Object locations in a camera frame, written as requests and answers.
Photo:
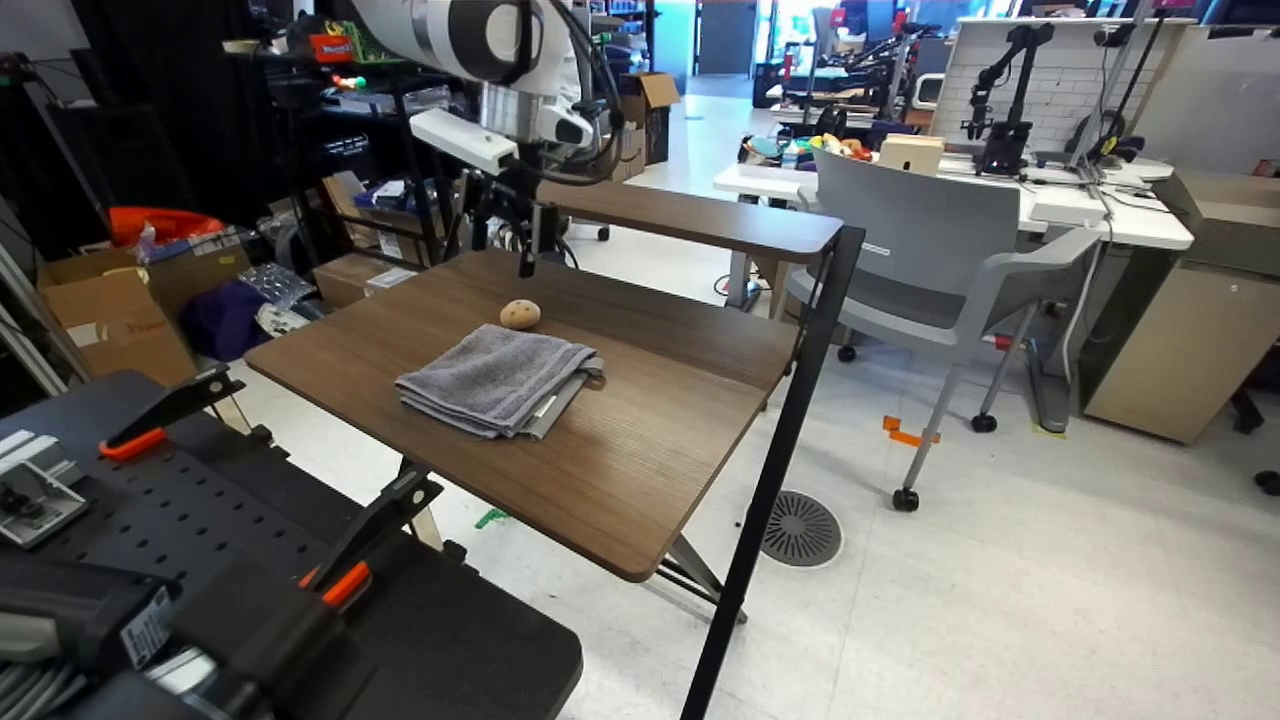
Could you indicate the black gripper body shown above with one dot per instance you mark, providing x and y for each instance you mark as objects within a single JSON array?
[{"x": 529, "y": 212}]

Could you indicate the round beige cookie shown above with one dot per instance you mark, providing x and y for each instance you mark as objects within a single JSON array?
[{"x": 520, "y": 313}]

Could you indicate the grey towel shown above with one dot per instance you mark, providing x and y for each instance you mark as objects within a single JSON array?
[{"x": 502, "y": 383}]

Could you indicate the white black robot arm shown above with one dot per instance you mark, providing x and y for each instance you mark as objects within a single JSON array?
[{"x": 551, "y": 104}]

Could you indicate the long brown wooden desk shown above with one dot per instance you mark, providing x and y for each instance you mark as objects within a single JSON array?
[{"x": 692, "y": 219}]

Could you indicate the grey office chair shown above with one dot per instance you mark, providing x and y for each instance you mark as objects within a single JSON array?
[{"x": 940, "y": 265}]

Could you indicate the brown cardboard box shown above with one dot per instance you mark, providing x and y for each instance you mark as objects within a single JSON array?
[{"x": 127, "y": 313}]

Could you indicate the black orange clamp front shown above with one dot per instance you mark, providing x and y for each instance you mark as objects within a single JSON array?
[{"x": 283, "y": 658}]

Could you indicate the black orange clamp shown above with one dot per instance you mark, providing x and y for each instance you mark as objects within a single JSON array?
[
  {"x": 149, "y": 430},
  {"x": 283, "y": 658}
]

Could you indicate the round floor drain cover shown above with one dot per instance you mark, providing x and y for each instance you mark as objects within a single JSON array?
[{"x": 803, "y": 534}]

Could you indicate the black tripod pole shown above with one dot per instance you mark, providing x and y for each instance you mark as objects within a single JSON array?
[{"x": 839, "y": 263}]

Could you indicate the black orange clamp rear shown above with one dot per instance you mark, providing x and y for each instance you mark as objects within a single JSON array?
[{"x": 149, "y": 430}]

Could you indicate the black perforated workbench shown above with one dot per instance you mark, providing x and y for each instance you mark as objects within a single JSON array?
[{"x": 128, "y": 590}]

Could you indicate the beige cabinet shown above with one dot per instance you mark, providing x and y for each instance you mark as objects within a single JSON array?
[{"x": 1211, "y": 321}]

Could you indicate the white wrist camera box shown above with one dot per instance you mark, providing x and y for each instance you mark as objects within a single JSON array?
[{"x": 463, "y": 141}]

